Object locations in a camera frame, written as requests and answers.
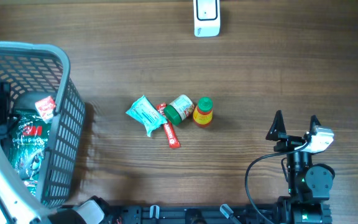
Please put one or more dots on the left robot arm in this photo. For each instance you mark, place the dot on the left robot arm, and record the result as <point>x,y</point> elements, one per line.
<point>17,205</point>

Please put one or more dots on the green 3M gloves package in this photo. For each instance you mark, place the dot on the green 3M gloves package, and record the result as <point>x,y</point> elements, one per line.
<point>29,135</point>

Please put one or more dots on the small red white snack packet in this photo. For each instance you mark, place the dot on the small red white snack packet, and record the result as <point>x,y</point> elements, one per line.
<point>45,108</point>

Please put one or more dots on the teal wet wipes pack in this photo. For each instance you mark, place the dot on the teal wet wipes pack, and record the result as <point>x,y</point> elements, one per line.
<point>144,112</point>

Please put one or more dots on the red stick sachet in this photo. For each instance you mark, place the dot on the red stick sachet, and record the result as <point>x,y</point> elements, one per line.
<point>173,141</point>

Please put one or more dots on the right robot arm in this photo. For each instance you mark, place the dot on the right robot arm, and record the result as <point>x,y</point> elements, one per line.
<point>308,184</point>

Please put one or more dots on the grey plastic shopping basket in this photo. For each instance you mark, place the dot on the grey plastic shopping basket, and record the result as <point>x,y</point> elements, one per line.
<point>34,72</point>

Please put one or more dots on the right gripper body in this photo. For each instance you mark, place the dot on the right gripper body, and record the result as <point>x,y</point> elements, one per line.
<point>289,142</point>

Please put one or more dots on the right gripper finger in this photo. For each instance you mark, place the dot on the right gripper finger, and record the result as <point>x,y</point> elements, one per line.
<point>313,123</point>
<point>277,131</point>

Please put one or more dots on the white barcode scanner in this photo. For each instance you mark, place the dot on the white barcode scanner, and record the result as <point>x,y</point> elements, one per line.
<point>207,18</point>

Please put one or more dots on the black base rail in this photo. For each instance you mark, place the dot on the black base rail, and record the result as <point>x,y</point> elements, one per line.
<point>247,214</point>

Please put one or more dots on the green cap white jar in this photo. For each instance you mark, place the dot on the green cap white jar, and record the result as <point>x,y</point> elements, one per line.
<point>179,109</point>

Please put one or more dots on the red yellow sauce bottle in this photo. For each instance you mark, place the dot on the red yellow sauce bottle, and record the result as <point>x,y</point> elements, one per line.
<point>203,113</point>

